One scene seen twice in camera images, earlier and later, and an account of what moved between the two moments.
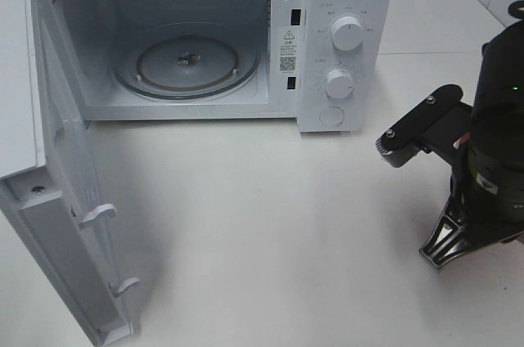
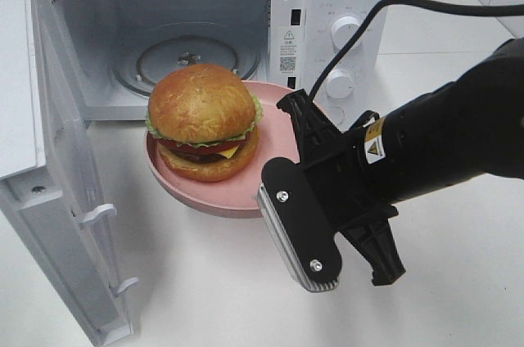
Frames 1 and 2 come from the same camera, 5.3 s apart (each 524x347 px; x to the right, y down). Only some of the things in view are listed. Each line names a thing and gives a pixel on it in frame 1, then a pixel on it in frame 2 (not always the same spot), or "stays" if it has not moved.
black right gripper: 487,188 → 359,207
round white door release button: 332,116 stays
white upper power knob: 346,33 stays
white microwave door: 50,191 stays
